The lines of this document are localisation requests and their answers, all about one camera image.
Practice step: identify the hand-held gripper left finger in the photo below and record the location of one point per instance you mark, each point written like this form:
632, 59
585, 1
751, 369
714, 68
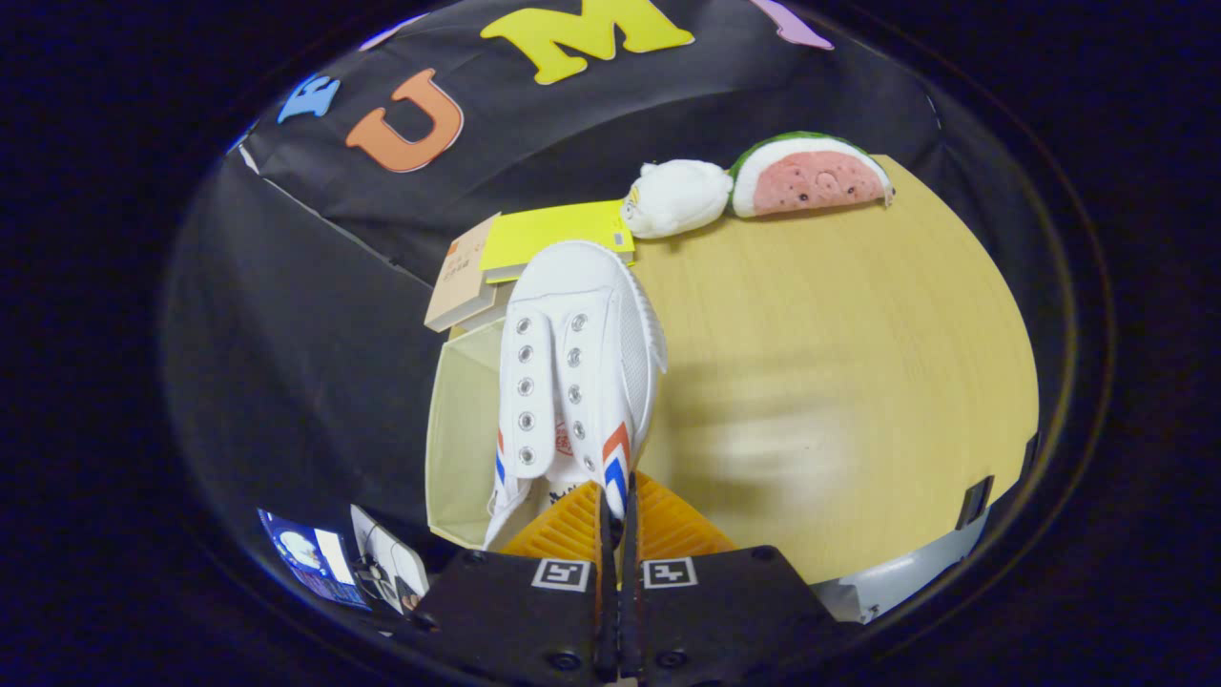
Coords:
525, 615

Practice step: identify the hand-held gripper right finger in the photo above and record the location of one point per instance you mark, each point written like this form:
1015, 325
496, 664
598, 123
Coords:
730, 611

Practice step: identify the watermelon slice plush toy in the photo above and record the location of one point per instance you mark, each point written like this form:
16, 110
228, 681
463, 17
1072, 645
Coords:
811, 181

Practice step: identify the beige book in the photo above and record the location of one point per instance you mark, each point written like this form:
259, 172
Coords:
463, 277

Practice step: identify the yellow book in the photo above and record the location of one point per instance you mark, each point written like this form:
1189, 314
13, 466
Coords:
553, 229

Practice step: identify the black table edge clamp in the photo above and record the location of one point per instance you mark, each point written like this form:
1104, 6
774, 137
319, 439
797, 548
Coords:
975, 501

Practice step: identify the white canvas shoe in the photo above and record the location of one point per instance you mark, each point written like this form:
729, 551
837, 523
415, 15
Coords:
582, 286

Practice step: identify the white plush toy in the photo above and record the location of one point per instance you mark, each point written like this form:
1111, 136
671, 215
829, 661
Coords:
677, 196

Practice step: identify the beige fabric storage box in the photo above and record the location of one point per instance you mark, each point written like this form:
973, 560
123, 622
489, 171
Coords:
463, 429

